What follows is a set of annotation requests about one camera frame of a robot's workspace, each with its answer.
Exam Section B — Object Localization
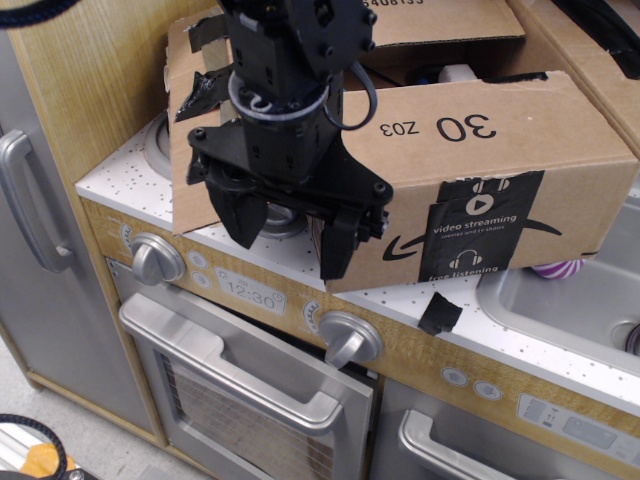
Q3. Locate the left silver stove knob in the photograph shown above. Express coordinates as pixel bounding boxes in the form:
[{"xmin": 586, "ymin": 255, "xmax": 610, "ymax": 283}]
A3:
[{"xmin": 131, "ymin": 232, "xmax": 186, "ymax": 286}]

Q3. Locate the silver oven door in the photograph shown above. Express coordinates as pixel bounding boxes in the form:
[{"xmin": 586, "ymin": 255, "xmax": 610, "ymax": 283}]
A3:
[{"xmin": 119, "ymin": 293, "xmax": 376, "ymax": 479}]

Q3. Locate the grey toy fridge door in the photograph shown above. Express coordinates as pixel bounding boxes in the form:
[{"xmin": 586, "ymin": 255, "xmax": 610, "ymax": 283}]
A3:
[{"xmin": 1, "ymin": 32, "xmax": 154, "ymax": 436}]

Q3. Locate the purple white striped ball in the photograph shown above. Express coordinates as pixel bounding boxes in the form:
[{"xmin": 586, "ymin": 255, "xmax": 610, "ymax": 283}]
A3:
[{"xmin": 531, "ymin": 259, "xmax": 586, "ymax": 280}]

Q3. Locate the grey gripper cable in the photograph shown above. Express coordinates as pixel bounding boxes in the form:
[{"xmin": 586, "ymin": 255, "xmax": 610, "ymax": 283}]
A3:
[{"xmin": 322, "ymin": 60, "xmax": 378, "ymax": 131}]

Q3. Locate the large cardboard box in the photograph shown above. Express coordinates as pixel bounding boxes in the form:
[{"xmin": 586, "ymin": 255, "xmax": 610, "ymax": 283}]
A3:
[{"xmin": 169, "ymin": 1, "xmax": 639, "ymax": 293}]

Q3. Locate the black braided cable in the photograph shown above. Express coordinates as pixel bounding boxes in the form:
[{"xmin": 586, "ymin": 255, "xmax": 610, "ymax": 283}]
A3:
[{"xmin": 0, "ymin": 412, "xmax": 68, "ymax": 476}]

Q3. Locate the grey dishwasher door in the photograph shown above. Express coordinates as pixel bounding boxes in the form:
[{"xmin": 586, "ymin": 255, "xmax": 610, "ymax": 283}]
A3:
[{"xmin": 370, "ymin": 380, "xmax": 639, "ymax": 479}]

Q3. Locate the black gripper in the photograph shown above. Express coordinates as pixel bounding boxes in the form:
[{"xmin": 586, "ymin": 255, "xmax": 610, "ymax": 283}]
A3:
[{"xmin": 186, "ymin": 99, "xmax": 395, "ymax": 280}]

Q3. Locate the silver toy sink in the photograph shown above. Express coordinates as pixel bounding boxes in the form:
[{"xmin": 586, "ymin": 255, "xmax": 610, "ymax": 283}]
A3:
[{"xmin": 477, "ymin": 197, "xmax": 639, "ymax": 376}]

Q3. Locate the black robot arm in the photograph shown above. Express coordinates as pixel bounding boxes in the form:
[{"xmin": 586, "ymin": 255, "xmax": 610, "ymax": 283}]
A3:
[{"xmin": 176, "ymin": 1, "xmax": 393, "ymax": 280}]

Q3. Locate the silver stove knob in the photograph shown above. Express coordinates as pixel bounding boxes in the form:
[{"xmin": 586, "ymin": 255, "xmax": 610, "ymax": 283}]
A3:
[
  {"xmin": 131, "ymin": 232, "xmax": 186, "ymax": 286},
  {"xmin": 319, "ymin": 311, "xmax": 384, "ymax": 369}
]

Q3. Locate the toy kitchen unit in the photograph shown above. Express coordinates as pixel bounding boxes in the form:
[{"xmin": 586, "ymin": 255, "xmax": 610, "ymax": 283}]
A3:
[{"xmin": 9, "ymin": 1, "xmax": 639, "ymax": 448}]

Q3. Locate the black tape piece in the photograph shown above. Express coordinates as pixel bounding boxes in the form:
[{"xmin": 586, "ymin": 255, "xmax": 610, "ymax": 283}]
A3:
[{"xmin": 418, "ymin": 292, "xmax": 463, "ymax": 336}]

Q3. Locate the silver stove burner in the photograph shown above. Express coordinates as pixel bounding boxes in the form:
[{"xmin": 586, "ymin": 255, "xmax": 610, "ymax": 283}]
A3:
[{"xmin": 259, "ymin": 203, "xmax": 306, "ymax": 240}]

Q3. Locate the right silver stove knob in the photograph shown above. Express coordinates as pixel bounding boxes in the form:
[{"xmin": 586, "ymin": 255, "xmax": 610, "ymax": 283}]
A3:
[{"xmin": 319, "ymin": 311, "xmax": 384, "ymax": 369}]

